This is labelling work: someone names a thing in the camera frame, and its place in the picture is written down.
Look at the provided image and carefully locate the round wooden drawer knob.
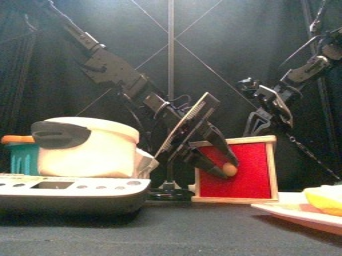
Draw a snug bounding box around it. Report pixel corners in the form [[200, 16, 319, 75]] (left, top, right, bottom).
[[222, 162, 239, 178]]

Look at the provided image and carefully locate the red wooden drawer box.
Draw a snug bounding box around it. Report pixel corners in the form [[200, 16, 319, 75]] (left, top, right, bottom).
[[190, 134, 281, 205]]

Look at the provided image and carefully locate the white plate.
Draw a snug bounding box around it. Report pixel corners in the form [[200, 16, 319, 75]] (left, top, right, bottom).
[[250, 191, 342, 237]]

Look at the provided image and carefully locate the yellow toy food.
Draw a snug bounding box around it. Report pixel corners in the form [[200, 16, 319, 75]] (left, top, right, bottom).
[[302, 184, 342, 218]]

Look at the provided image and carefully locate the kitchen scale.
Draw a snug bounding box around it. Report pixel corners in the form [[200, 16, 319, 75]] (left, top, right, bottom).
[[0, 172, 154, 216]]

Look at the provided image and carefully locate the orange toy food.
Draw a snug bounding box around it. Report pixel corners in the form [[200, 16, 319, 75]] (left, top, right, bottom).
[[0, 134, 37, 146]]

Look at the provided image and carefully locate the teal toy basket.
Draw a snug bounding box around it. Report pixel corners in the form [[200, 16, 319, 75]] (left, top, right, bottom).
[[3, 142, 43, 177]]

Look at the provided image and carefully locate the black vertical frame pole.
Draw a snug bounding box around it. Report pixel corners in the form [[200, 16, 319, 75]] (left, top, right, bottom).
[[166, 0, 176, 102]]

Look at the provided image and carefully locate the white toy pot grey handle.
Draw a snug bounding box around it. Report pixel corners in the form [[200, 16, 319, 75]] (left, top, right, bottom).
[[29, 116, 160, 180]]

